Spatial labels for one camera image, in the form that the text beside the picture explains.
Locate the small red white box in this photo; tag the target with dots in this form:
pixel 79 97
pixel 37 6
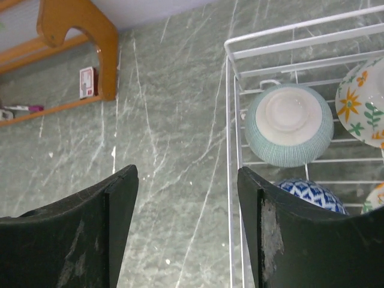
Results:
pixel 87 82

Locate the white wire dish rack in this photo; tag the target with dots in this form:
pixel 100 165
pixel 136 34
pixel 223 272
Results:
pixel 317 54

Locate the pink white pen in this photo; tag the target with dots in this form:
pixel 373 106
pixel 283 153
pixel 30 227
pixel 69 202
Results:
pixel 25 108

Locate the pale green ribbed bowl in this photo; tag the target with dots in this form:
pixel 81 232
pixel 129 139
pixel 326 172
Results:
pixel 289 125

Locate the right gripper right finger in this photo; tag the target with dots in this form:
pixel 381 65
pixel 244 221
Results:
pixel 293 243

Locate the orange flower bowl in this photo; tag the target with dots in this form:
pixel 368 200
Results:
pixel 374 199
pixel 359 102

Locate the red patterned bowl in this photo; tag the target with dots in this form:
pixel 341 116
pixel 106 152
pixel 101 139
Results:
pixel 313 193

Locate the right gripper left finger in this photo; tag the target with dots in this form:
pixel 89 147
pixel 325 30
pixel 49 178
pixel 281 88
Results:
pixel 78 241

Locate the wooden shelf rack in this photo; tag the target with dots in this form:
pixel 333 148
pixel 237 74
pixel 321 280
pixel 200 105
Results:
pixel 44 45

